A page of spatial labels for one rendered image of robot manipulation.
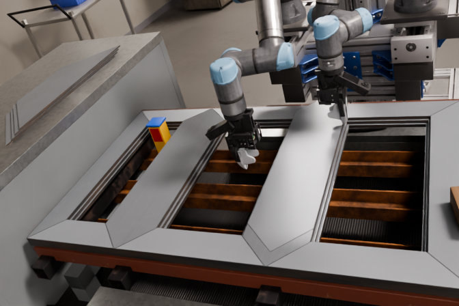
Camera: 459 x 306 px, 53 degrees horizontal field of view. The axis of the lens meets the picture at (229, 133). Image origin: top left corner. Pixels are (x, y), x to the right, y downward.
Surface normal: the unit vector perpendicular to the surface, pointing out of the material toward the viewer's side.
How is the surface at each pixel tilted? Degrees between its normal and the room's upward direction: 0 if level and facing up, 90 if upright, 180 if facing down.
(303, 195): 0
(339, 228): 0
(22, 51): 90
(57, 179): 90
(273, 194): 0
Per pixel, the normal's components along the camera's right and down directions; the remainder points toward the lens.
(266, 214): -0.24, -0.83
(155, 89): 0.91, 0.00
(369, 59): -0.39, 0.57
